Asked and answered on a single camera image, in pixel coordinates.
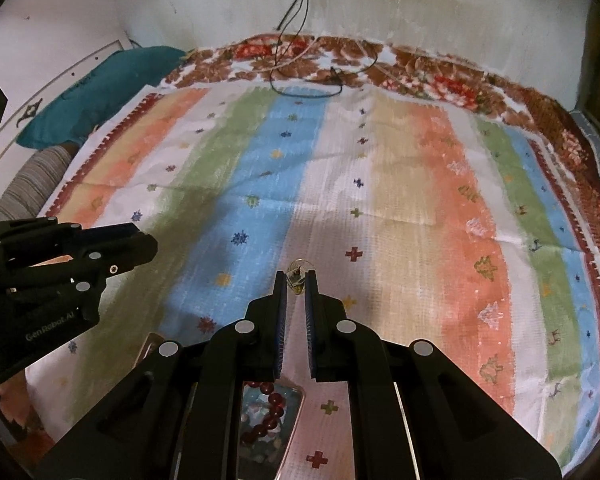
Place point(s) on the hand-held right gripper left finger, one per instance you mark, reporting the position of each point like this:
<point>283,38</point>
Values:
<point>281,327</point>

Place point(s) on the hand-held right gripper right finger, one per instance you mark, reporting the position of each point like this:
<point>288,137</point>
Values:
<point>310,330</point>

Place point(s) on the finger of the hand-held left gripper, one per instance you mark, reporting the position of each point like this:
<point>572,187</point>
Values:
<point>125,250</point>
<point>25,232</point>

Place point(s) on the grey striped cloth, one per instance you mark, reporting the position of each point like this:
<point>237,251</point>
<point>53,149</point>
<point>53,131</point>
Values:
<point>30,185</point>

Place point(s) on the colourful striped cloth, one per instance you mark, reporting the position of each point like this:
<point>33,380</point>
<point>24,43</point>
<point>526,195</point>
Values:
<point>380,210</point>

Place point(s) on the teal pillow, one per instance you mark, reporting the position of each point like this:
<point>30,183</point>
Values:
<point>95,95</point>

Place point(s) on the brown floral blanket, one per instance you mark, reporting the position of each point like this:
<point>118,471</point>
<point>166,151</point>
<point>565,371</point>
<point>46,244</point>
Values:
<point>430,70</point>

